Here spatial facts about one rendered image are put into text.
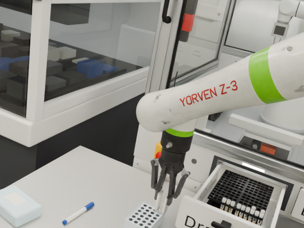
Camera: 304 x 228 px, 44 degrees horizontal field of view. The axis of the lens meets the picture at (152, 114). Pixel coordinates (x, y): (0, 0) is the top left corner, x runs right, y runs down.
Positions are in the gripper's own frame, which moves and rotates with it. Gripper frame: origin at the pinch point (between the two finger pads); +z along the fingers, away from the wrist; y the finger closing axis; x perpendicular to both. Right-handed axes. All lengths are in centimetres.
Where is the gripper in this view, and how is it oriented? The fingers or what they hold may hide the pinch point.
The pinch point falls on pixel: (162, 202)
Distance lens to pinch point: 125.4
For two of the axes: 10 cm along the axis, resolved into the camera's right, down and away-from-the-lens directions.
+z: -1.7, 9.1, 3.6
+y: 8.7, 3.2, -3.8
